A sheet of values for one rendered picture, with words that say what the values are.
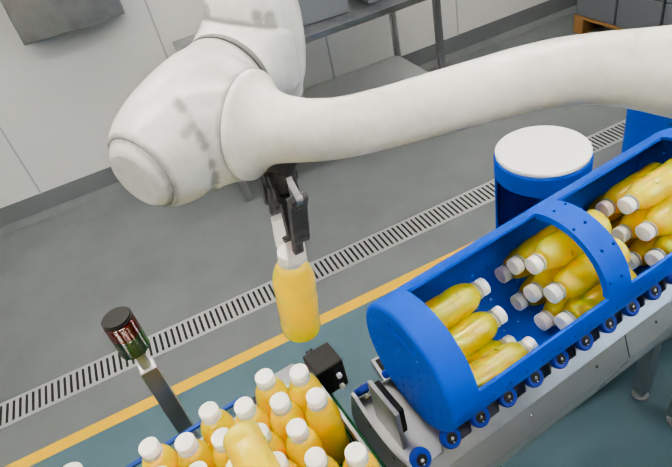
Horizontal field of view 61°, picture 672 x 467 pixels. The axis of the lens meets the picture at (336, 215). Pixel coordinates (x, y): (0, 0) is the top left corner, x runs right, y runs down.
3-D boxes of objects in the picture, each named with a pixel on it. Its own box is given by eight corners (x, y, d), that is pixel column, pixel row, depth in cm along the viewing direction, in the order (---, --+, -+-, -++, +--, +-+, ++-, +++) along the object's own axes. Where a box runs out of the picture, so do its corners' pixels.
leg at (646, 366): (652, 396, 212) (681, 276, 175) (641, 404, 211) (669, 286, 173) (638, 385, 217) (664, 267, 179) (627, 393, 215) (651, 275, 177)
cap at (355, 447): (363, 470, 98) (361, 465, 97) (342, 464, 100) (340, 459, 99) (370, 449, 101) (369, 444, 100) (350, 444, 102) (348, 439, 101)
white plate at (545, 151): (511, 120, 186) (511, 124, 187) (481, 167, 169) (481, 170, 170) (602, 130, 172) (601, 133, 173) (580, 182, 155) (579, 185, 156)
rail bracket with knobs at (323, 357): (354, 391, 133) (346, 364, 127) (328, 408, 131) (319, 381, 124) (333, 364, 140) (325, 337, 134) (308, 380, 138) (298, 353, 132)
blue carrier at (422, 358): (733, 252, 138) (772, 157, 120) (454, 460, 111) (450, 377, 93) (630, 197, 158) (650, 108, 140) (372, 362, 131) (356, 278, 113)
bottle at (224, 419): (257, 468, 122) (231, 420, 111) (226, 483, 121) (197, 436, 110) (248, 441, 128) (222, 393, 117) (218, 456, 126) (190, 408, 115)
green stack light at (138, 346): (153, 349, 120) (144, 334, 117) (124, 365, 118) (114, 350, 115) (145, 331, 124) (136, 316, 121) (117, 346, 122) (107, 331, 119)
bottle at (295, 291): (292, 350, 99) (279, 281, 86) (275, 322, 103) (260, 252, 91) (328, 332, 101) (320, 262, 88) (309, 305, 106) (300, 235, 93)
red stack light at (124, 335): (144, 334, 117) (136, 321, 114) (114, 350, 115) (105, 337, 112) (136, 316, 121) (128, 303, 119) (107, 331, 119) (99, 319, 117)
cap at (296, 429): (283, 435, 106) (281, 430, 105) (296, 419, 109) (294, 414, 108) (299, 445, 104) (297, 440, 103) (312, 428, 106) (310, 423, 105)
